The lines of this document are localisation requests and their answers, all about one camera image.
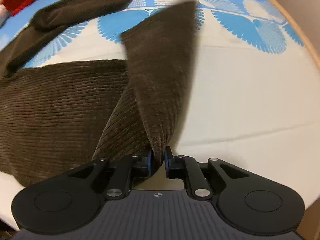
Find brown corduroy pants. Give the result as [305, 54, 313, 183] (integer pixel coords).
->
[1, 0, 196, 187]

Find blue white patterned bedsheet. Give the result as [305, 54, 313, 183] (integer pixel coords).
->
[0, 0, 320, 230]

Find wooden bed frame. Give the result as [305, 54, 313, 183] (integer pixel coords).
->
[246, 0, 320, 66]

